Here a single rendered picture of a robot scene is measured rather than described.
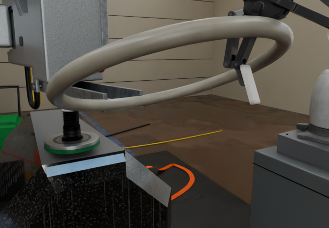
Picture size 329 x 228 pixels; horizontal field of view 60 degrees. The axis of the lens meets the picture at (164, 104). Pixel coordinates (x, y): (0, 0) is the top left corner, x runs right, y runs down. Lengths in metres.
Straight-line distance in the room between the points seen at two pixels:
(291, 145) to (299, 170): 0.13
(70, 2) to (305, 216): 1.13
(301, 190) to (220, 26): 0.89
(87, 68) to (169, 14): 7.01
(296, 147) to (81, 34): 0.92
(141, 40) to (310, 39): 5.78
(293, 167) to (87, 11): 0.95
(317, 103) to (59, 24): 0.98
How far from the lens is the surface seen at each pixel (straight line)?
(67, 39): 1.09
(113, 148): 1.26
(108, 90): 0.98
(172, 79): 7.43
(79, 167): 1.16
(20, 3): 1.54
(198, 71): 7.85
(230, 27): 0.40
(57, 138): 1.27
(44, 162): 1.18
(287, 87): 6.38
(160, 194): 1.33
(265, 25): 0.44
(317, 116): 1.22
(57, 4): 1.09
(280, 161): 1.21
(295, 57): 6.26
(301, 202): 1.20
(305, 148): 1.21
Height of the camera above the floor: 1.22
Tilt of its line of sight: 11 degrees down
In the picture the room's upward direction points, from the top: straight up
